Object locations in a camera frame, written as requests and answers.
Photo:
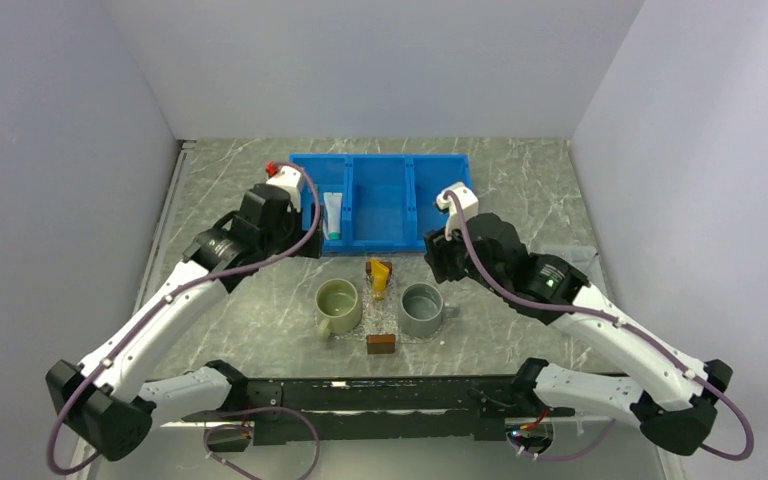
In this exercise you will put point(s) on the blue right storage bin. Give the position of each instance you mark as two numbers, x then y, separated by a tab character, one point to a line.
432	174

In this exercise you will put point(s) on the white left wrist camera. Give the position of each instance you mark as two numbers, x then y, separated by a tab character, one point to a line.
289	179

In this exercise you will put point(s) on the blue left storage bin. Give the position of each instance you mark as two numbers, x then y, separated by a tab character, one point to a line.
331	173

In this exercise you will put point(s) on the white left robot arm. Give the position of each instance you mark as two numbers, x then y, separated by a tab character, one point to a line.
108	398

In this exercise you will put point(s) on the blue middle storage bin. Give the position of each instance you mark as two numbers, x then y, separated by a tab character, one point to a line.
379	207

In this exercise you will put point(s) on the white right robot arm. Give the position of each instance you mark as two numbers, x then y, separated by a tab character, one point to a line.
662	391

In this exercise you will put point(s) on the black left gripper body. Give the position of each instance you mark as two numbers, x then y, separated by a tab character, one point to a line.
289	235

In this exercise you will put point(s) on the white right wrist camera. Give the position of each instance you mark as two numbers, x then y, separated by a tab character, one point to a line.
460	203

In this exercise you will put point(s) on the aluminium side rail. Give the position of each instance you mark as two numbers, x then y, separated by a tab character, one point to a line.
151	192

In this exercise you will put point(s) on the clear plastic parts box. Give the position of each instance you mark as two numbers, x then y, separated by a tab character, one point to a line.
578	255

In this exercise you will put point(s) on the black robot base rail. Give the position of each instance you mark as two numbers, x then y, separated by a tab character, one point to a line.
480	407

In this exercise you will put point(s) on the grey ceramic mug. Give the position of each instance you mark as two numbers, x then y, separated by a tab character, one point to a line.
423	310

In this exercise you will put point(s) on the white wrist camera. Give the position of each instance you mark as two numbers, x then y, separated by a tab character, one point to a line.
289	179
460	203

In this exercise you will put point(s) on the cream ceramic mug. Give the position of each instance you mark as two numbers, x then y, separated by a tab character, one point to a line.
338	308

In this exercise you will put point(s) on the blue storage bin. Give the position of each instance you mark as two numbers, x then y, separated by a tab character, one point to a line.
331	173
379	207
432	174

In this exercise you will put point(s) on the yellow toothpaste tube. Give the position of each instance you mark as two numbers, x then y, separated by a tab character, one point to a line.
379	273

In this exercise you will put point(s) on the white teal-capped toothpaste tube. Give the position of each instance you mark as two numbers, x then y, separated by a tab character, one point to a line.
333	221

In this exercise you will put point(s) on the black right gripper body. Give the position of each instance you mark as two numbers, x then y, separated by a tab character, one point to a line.
450	259

